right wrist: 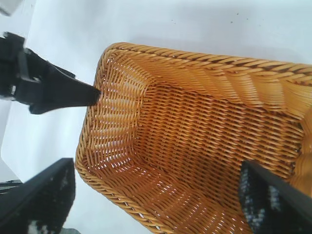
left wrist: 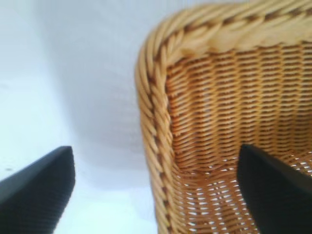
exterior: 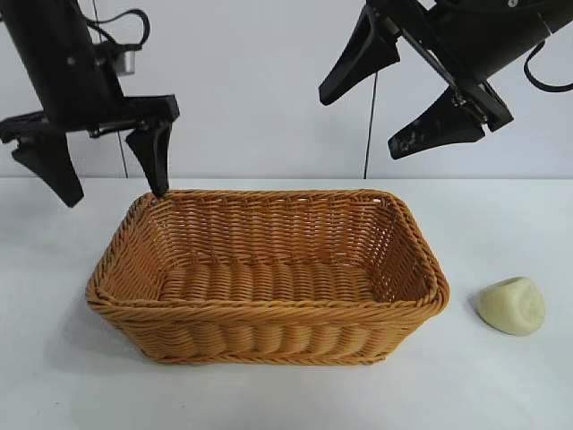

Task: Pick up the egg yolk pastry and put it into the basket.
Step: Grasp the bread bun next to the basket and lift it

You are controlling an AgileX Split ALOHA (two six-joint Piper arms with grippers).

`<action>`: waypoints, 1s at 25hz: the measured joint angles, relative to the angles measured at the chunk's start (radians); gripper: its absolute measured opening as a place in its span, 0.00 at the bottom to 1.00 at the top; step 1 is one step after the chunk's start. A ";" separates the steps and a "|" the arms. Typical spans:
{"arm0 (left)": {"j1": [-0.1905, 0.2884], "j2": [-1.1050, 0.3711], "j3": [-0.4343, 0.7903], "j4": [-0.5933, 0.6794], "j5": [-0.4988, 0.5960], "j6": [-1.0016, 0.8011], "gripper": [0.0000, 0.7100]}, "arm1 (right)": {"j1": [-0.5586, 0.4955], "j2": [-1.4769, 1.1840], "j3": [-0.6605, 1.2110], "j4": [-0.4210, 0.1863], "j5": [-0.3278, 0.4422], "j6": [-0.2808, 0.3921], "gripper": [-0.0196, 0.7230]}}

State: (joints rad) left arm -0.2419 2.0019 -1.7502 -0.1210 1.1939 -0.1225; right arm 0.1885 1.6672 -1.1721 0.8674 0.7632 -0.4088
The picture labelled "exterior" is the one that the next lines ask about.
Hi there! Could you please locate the woven wicker basket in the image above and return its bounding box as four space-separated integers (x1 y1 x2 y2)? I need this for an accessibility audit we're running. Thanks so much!
84 187 452 366

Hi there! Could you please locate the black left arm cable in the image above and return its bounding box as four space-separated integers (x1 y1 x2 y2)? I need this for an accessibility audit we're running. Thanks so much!
84 9 152 49

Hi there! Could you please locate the pale egg yolk pastry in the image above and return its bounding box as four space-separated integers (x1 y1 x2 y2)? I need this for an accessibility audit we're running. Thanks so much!
475 276 547 336

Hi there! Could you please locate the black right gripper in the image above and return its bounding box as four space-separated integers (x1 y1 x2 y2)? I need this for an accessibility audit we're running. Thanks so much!
318 0 554 160

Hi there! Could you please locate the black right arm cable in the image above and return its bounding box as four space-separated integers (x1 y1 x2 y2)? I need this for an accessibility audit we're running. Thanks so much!
523 39 573 93

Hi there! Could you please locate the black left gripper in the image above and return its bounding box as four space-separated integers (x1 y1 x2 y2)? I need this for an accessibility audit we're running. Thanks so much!
0 0 180 208

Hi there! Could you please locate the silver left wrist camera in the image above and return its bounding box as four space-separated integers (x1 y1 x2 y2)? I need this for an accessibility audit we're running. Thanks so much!
96 42 138 75

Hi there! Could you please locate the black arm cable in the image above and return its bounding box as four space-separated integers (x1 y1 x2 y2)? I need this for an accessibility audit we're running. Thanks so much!
523 39 573 93
84 9 152 49

